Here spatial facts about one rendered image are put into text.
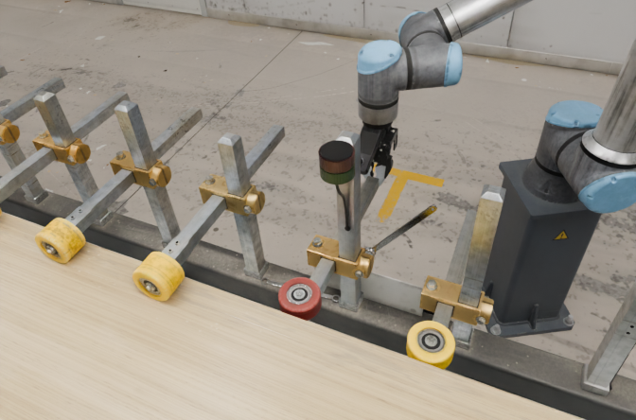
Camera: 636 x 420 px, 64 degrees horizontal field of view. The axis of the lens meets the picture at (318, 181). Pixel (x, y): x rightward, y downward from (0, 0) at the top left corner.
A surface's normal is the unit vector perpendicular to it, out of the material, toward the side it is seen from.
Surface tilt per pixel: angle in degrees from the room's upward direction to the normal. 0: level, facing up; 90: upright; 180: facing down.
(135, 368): 0
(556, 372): 0
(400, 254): 0
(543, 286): 90
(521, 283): 90
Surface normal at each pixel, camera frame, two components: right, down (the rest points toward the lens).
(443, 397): -0.06, -0.75
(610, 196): 0.07, 0.71
